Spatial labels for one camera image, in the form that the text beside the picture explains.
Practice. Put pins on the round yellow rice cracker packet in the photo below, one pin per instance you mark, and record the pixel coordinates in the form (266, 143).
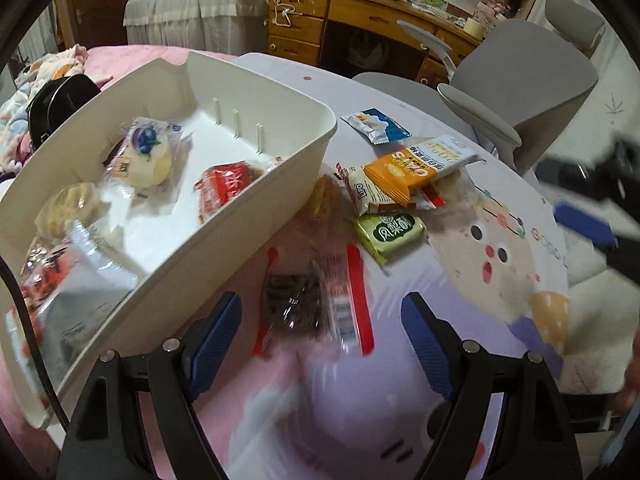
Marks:
(321, 209)

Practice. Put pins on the person right hand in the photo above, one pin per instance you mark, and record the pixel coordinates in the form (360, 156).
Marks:
(629, 394)

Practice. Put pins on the blue white cookie packet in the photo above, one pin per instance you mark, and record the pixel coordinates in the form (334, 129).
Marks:
(377, 127)

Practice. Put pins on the black handbag with strap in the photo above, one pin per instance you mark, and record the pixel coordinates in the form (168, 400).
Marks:
(55, 102)

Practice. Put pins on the grey office chair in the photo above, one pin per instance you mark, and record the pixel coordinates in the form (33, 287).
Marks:
(518, 90)

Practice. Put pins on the green pineapple cake packet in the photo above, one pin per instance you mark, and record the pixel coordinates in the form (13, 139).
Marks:
(384, 235)

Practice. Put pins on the clear bag yellow puffs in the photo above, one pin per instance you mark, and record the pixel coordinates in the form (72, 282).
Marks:
(80, 202)

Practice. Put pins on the red hawthorn snack packet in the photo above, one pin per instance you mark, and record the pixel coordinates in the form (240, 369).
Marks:
(218, 185)

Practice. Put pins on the red white apple chips bag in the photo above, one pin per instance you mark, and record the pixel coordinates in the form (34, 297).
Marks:
(71, 293)

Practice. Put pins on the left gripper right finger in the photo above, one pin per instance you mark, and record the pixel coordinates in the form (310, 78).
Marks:
(434, 341)

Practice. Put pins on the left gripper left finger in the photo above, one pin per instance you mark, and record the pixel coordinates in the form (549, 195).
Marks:
(209, 341)

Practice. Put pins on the wooden desk with drawers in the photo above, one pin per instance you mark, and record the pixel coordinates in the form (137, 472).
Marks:
(349, 37)

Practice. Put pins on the orange oats bar packet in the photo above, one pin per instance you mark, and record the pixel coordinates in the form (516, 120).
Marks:
(399, 173)

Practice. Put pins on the dark raisin red-edged packet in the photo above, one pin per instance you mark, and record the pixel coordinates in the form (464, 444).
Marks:
(315, 295)

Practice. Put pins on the blueberry cake packet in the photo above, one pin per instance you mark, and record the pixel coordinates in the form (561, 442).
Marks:
(145, 162)

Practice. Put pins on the patterned fleece blanket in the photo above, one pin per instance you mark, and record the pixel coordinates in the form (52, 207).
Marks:
(14, 123)

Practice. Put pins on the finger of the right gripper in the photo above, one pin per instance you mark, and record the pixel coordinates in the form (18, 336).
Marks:
(591, 228)

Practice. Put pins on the white red-edged cracker packet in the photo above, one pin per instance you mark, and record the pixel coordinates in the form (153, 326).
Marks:
(367, 198)

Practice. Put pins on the white plastic storage tray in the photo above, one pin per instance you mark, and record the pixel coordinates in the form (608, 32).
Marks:
(150, 219)

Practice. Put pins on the brown wooden door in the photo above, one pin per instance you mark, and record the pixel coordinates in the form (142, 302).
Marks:
(91, 23)

